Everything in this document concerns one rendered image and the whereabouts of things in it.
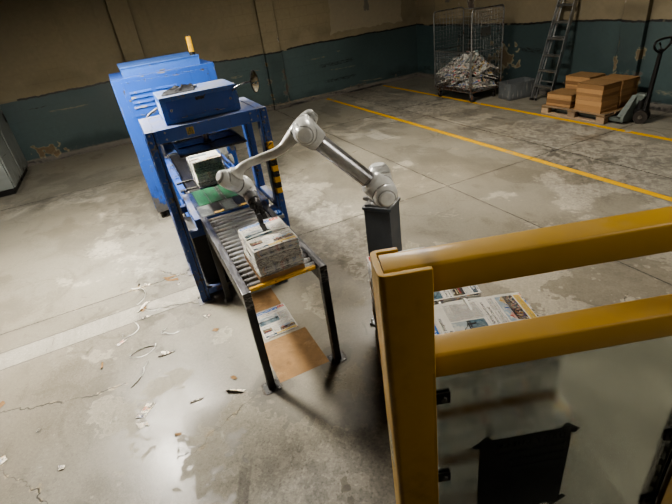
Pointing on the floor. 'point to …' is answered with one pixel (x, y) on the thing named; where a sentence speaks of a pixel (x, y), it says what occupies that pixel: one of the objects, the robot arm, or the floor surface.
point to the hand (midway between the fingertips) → (265, 224)
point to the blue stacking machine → (141, 69)
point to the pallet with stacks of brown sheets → (592, 95)
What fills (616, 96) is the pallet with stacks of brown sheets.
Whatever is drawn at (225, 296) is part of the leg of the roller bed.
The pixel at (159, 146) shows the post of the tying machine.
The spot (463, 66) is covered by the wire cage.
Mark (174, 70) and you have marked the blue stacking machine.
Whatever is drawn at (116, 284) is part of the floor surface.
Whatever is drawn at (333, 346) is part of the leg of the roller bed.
